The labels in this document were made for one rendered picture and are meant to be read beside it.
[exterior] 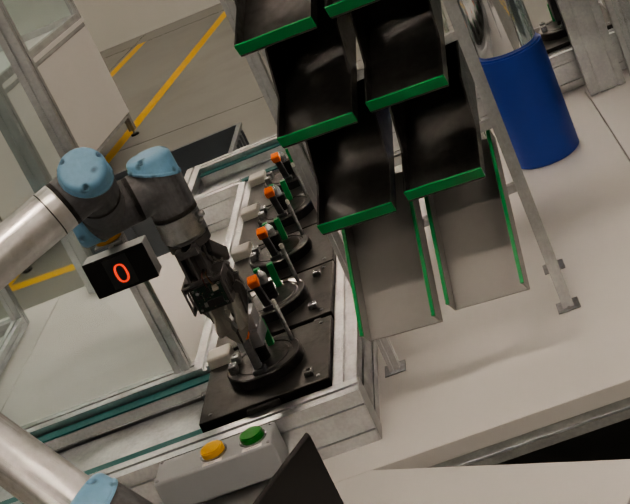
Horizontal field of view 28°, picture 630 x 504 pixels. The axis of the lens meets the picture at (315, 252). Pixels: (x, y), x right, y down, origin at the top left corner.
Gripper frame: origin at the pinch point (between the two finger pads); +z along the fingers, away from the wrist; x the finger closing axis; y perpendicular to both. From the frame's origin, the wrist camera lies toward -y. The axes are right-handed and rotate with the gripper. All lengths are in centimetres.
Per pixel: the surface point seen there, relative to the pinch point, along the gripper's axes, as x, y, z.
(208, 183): -31, -149, 15
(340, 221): 23.9, 2.0, -13.0
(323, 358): 10.8, -1.7, 10.4
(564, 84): 71, -124, 19
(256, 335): 1.6, -3.1, 2.6
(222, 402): -8.0, 0.8, 10.4
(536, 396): 43, 15, 21
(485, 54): 55, -82, -7
